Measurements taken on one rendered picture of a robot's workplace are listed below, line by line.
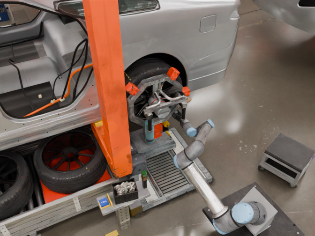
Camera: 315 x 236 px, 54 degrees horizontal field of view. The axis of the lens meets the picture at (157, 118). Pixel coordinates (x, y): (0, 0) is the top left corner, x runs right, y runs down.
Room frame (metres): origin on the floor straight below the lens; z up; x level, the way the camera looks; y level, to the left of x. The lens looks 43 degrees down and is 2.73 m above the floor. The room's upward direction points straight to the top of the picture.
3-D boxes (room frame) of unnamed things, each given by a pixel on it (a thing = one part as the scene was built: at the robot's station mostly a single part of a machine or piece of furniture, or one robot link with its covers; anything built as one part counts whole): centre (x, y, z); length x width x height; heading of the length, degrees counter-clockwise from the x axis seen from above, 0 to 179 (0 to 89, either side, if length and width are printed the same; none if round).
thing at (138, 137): (2.41, 0.09, 0.32); 0.40 x 0.30 x 0.28; 116
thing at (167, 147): (2.41, 0.10, 0.13); 0.50 x 0.36 x 0.10; 116
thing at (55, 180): (1.95, 0.83, 0.39); 0.66 x 0.66 x 0.24
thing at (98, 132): (2.02, 0.47, 0.69); 0.52 x 0.17 x 0.35; 26
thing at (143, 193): (1.49, 0.29, 0.44); 0.43 x 0.17 x 0.03; 116
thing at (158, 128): (2.29, 0.04, 0.48); 0.16 x 0.12 x 0.17; 26
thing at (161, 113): (2.19, -0.01, 0.85); 0.21 x 0.14 x 0.14; 26
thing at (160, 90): (2.19, -0.12, 1.03); 0.19 x 0.18 x 0.11; 26
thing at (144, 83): (2.26, 0.02, 0.85); 0.54 x 0.07 x 0.54; 116
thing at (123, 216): (1.48, 0.31, 0.21); 0.10 x 0.10 x 0.42; 26
